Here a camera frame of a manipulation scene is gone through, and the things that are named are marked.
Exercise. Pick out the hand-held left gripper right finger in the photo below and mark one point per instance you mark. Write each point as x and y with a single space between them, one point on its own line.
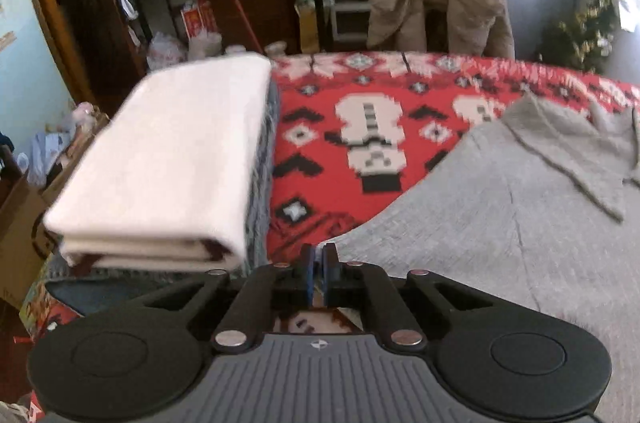
330 275

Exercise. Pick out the wooden door frame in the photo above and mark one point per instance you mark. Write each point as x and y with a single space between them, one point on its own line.
50 3

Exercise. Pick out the white ceramic pot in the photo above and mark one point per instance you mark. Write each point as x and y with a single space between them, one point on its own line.
275 49

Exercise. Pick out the red stick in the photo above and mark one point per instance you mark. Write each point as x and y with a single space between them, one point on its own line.
242 10

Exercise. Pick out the red box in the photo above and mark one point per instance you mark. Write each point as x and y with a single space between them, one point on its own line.
199 20

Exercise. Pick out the pale cloth bundle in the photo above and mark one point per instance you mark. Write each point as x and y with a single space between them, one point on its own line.
82 118

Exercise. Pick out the white plastic bag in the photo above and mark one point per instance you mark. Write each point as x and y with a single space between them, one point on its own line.
165 50
205 45

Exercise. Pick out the small Christmas tree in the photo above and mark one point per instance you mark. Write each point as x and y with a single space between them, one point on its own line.
575 38

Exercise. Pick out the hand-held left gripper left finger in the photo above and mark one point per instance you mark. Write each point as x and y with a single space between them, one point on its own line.
307 275

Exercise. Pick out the grey t-shirt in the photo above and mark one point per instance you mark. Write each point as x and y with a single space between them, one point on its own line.
475 213

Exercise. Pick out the pale blue plastic bag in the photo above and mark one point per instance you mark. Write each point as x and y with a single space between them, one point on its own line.
47 155

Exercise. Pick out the dark wooden cabinet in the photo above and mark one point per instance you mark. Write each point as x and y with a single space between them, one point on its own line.
250 8

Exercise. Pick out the yellow paper bag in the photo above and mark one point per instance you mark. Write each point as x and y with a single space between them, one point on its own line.
307 28

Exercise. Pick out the blue ceramic pot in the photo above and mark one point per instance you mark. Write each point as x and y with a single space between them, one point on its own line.
235 50

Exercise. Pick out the cardboard box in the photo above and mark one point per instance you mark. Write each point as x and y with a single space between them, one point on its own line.
17 243

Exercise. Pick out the folded blue-grey knit cloth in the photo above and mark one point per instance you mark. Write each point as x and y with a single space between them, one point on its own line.
261 183

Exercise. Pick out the folded white cloth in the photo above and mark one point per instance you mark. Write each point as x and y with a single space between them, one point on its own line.
170 153

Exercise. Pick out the red patterned blanket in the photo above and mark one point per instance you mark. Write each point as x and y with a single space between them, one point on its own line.
325 183

